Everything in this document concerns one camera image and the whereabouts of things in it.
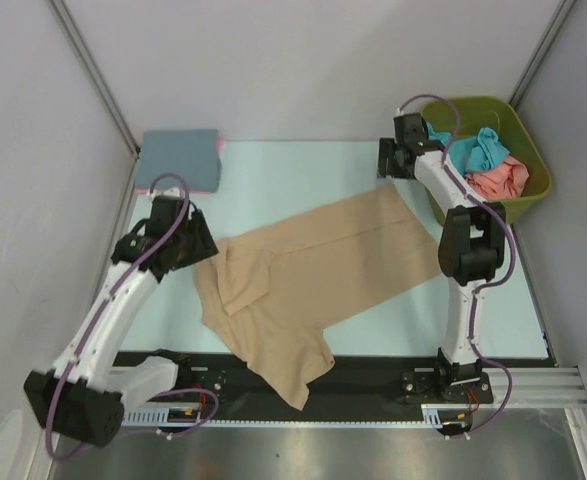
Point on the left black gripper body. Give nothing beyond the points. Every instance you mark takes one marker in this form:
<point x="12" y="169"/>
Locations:
<point x="195" y="242"/>

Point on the left white cable duct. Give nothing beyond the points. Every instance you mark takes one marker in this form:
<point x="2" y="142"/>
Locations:
<point x="164" y="415"/>

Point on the aluminium extrusion rail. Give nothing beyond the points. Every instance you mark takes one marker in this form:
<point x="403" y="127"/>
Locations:
<point x="521" y="388"/>

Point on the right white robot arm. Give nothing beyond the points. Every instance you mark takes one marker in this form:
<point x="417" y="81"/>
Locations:
<point x="470" y="251"/>

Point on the left aluminium corner post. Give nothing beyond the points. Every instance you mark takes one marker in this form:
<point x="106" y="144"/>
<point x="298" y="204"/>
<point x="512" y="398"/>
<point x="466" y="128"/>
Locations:
<point x="82" y="51"/>

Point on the salmon pink crumpled t-shirt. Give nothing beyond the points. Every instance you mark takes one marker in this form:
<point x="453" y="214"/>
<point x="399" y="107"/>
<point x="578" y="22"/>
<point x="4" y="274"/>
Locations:
<point x="506" y="181"/>

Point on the right white cable duct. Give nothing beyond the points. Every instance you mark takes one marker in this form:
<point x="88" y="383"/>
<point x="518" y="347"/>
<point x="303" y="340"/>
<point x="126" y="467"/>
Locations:
<point x="440" y="415"/>

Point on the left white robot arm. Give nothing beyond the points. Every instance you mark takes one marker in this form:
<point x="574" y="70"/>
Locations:
<point x="77" y="397"/>

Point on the right aluminium corner post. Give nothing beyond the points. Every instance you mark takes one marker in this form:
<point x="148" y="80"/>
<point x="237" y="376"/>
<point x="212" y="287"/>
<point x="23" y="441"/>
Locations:
<point x="551" y="34"/>

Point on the teal crumpled t-shirt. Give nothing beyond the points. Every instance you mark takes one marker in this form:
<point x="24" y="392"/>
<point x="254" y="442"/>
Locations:
<point x="477" y="154"/>

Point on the olive green plastic bin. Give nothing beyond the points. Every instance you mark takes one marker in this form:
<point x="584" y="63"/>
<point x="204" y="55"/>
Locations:
<point x="463" y="117"/>

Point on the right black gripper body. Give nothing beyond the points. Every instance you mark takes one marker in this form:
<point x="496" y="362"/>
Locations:
<point x="389" y="152"/>

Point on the aluminium corner post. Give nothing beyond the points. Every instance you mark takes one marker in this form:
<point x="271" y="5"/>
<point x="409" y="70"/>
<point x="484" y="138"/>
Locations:
<point x="82" y="51"/>
<point x="551" y="34"/>

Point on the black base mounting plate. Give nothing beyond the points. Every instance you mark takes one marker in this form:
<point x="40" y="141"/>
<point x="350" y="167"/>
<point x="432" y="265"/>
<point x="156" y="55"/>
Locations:
<point x="323" y="408"/>

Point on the white cable duct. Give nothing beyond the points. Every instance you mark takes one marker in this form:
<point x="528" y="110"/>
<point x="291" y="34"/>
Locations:
<point x="440" y="415"/>
<point x="164" y="415"/>

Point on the beige t-shirt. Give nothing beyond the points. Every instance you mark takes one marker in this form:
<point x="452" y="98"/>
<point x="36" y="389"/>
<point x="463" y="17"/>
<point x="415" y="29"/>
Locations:
<point x="269" y="294"/>

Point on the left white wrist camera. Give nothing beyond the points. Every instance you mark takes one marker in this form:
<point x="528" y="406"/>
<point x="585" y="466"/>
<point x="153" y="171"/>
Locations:
<point x="172" y="193"/>

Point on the folded grey-blue t-shirt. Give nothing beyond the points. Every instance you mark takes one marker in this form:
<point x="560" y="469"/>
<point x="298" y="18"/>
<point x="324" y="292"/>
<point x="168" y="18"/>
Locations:
<point x="193" y="154"/>

